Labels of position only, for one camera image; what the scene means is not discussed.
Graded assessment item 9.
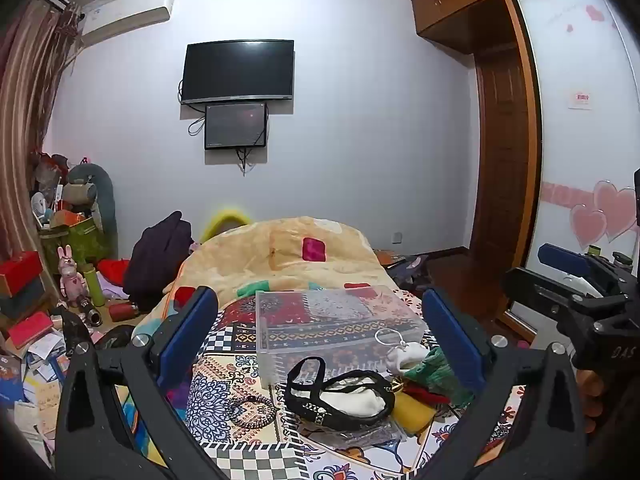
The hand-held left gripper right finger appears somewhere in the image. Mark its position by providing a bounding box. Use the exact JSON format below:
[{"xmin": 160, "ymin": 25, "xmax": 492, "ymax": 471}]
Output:
[{"xmin": 414, "ymin": 288, "xmax": 587, "ymax": 480}]

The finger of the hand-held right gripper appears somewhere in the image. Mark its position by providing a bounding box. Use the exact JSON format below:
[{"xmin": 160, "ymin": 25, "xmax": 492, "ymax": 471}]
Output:
[
  {"xmin": 537, "ymin": 242, "xmax": 595, "ymax": 275},
  {"xmin": 502, "ymin": 267, "xmax": 573, "ymax": 313}
]

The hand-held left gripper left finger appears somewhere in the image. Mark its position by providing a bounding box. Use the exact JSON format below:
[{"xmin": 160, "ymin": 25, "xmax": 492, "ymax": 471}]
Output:
[{"xmin": 55, "ymin": 286, "xmax": 227, "ymax": 480}]

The red soft cloth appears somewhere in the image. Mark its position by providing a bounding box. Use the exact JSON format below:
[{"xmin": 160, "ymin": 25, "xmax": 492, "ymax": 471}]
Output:
[{"xmin": 400, "ymin": 383, "xmax": 451, "ymax": 407}]

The yellow soft pouch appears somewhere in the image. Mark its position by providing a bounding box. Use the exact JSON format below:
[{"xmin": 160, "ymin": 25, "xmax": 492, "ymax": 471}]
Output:
[{"xmin": 390, "ymin": 391, "xmax": 439, "ymax": 436}]

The person's right hand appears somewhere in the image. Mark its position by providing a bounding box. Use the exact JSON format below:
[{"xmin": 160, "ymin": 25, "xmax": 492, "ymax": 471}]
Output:
[{"xmin": 575, "ymin": 367, "xmax": 618, "ymax": 436}]

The green knitted cloth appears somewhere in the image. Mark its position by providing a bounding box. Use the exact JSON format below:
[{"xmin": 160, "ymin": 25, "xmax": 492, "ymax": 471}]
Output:
[{"xmin": 402, "ymin": 347, "xmax": 475, "ymax": 409}]

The patterned bed sheet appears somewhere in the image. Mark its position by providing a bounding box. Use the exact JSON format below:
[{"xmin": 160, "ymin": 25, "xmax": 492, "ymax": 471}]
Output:
[{"xmin": 114, "ymin": 285, "xmax": 532, "ymax": 480}]

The red cup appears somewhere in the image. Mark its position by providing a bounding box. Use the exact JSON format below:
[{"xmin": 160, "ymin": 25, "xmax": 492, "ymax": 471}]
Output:
[{"xmin": 109, "ymin": 302, "xmax": 140, "ymax": 324}]

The dark purple jacket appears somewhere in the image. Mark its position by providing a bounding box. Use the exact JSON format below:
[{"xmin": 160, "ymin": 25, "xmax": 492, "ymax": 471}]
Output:
[{"xmin": 122, "ymin": 211, "xmax": 194, "ymax": 312}]

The dark bag beside bed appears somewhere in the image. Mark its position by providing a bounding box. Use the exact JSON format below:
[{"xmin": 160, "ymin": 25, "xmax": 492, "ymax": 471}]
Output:
[{"xmin": 375, "ymin": 249, "xmax": 432, "ymax": 292}]

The red cloth on floor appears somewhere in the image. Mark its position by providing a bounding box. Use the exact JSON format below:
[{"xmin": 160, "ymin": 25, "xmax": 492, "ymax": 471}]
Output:
[{"xmin": 96, "ymin": 258, "xmax": 131, "ymax": 286}]

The black bottle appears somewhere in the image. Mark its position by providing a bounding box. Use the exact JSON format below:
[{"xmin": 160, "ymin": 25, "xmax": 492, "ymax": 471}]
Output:
[{"xmin": 75, "ymin": 294, "xmax": 104, "ymax": 329}]

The green thermos bottle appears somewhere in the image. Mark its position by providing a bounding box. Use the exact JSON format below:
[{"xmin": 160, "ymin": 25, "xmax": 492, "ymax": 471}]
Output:
[{"xmin": 83, "ymin": 268, "xmax": 106, "ymax": 309}]

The yellow plush item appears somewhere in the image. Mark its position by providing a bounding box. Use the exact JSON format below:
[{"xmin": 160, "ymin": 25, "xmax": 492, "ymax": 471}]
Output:
[{"xmin": 200, "ymin": 208, "xmax": 254, "ymax": 244}]

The peach fleece blanket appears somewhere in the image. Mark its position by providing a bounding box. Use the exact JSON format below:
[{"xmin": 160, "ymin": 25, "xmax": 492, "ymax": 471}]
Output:
[{"xmin": 164, "ymin": 216, "xmax": 402, "ymax": 322}]

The brown wooden door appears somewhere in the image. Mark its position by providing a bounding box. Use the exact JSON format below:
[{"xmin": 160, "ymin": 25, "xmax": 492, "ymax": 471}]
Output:
[{"xmin": 470, "ymin": 42, "xmax": 543, "ymax": 321}]

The clear plastic storage box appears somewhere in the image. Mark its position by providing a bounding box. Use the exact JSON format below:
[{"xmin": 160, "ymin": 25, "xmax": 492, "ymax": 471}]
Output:
[{"xmin": 255, "ymin": 285, "xmax": 430, "ymax": 390}]

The clear packet with dark contents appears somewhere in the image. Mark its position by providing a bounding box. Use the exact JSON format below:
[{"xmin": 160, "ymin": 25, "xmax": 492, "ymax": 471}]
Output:
[{"xmin": 299, "ymin": 417, "xmax": 403, "ymax": 455}]

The pink bunny toy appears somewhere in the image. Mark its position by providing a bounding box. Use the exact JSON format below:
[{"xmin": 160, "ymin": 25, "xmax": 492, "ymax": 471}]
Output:
[{"xmin": 56, "ymin": 245, "xmax": 89, "ymax": 307}]

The white sliding door with hearts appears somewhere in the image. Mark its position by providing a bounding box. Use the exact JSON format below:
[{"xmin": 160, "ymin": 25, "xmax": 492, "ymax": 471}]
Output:
[{"xmin": 515, "ymin": 0, "xmax": 640, "ymax": 321}]

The green cardboard box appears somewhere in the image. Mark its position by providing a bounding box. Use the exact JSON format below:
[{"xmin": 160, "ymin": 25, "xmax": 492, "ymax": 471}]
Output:
[{"xmin": 40, "ymin": 215, "xmax": 114, "ymax": 272}]

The red book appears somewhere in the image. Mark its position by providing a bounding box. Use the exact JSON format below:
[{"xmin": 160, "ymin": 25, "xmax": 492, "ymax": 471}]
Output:
[{"xmin": 7, "ymin": 311, "xmax": 54, "ymax": 349}]

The grey plush toy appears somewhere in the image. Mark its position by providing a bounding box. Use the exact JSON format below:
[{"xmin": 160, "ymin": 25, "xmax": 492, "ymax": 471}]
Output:
[{"xmin": 65, "ymin": 162, "xmax": 117, "ymax": 241}]

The dark grey box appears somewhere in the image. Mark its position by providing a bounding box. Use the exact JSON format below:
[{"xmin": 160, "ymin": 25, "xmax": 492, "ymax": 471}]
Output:
[{"xmin": 0, "ymin": 277, "xmax": 49, "ymax": 319}]

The pile of papers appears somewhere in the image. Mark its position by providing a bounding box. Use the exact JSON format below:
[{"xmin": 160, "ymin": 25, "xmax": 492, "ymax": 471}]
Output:
[{"xmin": 0, "ymin": 330, "xmax": 72, "ymax": 467}]

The red box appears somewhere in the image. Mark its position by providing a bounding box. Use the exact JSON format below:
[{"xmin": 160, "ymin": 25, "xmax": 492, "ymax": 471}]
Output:
[{"xmin": 0, "ymin": 251, "xmax": 44, "ymax": 297}]

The striped brown curtain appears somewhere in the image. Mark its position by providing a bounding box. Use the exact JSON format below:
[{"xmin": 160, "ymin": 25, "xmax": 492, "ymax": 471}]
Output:
[{"xmin": 0, "ymin": 0, "xmax": 83, "ymax": 261}]

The wooden overhead cabinet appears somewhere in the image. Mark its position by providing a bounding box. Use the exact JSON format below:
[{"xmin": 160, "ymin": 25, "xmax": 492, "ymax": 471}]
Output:
[{"xmin": 411, "ymin": 0, "xmax": 593, "ymax": 56}]

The white air conditioner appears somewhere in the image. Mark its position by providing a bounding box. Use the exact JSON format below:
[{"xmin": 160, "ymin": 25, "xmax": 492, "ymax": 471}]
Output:
[{"xmin": 37, "ymin": 0, "xmax": 177, "ymax": 37}]

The white plush item with ring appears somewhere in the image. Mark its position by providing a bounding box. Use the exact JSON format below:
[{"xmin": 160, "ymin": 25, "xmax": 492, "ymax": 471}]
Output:
[{"xmin": 375, "ymin": 328, "xmax": 432, "ymax": 374}]

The black beaded bracelet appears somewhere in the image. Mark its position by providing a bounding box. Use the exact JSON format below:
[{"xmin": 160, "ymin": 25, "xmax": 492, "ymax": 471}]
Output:
[{"xmin": 227, "ymin": 394, "xmax": 277, "ymax": 430}]

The black strappy bag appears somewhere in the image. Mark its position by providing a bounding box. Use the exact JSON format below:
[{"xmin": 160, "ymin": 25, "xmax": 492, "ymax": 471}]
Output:
[{"xmin": 284, "ymin": 356, "xmax": 397, "ymax": 432}]

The small black wall monitor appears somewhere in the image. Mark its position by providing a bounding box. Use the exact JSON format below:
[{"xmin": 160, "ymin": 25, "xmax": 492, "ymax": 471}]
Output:
[{"xmin": 204, "ymin": 102, "xmax": 268, "ymax": 150}]

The black wall television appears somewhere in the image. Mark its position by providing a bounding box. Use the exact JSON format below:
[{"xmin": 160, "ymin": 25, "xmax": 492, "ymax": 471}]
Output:
[{"xmin": 180, "ymin": 39, "xmax": 295, "ymax": 106}]

